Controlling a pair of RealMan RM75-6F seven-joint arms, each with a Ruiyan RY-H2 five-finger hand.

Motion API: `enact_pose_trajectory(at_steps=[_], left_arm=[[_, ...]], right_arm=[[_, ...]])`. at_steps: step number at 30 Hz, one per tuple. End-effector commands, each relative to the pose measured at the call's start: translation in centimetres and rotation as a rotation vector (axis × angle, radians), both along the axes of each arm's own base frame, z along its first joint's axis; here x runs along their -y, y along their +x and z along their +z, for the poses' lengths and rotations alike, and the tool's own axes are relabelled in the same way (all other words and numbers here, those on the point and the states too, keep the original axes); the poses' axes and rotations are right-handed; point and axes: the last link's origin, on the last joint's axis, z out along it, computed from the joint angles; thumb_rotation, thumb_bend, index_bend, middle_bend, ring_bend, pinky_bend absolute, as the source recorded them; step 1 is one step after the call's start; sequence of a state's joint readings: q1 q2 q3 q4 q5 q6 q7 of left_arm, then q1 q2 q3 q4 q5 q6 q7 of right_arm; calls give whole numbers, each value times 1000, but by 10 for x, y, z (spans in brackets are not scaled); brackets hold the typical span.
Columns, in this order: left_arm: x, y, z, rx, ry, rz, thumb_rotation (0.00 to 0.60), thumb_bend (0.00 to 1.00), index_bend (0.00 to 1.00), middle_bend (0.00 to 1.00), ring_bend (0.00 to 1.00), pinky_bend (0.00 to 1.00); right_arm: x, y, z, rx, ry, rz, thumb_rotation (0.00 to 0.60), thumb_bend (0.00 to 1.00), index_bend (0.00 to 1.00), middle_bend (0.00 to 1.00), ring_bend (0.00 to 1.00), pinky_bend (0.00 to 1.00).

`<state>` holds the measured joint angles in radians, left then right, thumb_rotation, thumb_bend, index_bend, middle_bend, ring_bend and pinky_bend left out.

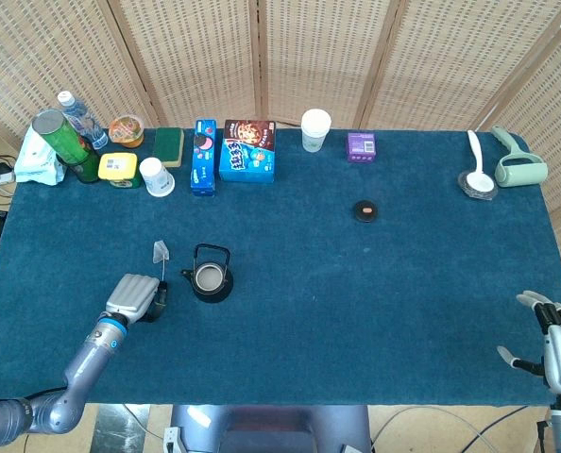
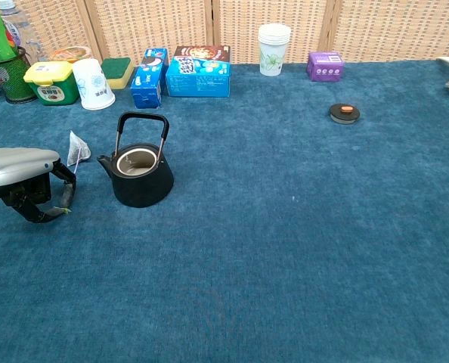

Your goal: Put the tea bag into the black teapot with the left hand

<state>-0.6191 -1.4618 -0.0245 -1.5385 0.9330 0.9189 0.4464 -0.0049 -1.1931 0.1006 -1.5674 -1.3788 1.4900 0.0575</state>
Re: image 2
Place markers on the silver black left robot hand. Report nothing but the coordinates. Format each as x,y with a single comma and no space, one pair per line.
13,166

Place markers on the tea bag with green tag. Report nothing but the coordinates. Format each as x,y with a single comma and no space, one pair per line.
77,147

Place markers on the black cast iron teapot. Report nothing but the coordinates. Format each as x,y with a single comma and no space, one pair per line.
141,185

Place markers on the black teapot lid, orange knob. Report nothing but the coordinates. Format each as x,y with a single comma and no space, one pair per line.
343,113

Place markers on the black mesh pen holder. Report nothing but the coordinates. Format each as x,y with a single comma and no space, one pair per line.
13,81

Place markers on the green jar with yellow lid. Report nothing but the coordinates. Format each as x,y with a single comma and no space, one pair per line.
52,85

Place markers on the upturned white paper cup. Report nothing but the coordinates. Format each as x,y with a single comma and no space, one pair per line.
94,85

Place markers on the orange jelly cup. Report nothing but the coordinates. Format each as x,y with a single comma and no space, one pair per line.
71,53

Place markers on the clear plastic water bottle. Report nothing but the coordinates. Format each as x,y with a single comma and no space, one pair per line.
20,30

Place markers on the green yellow sponge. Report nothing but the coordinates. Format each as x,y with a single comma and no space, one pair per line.
118,72

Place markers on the blue Oreo cookie box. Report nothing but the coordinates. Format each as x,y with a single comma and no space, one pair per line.
147,81

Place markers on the blue brown cookie box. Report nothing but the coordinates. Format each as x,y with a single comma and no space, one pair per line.
198,77

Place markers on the blue table cloth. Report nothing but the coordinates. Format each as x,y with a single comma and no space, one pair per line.
247,246

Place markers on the stack of white paper cups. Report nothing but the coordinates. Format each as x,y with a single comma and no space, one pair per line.
273,53

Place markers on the small purple box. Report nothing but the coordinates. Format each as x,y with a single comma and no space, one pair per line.
324,67

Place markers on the woven bamboo folding screen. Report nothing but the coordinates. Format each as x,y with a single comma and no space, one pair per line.
360,26

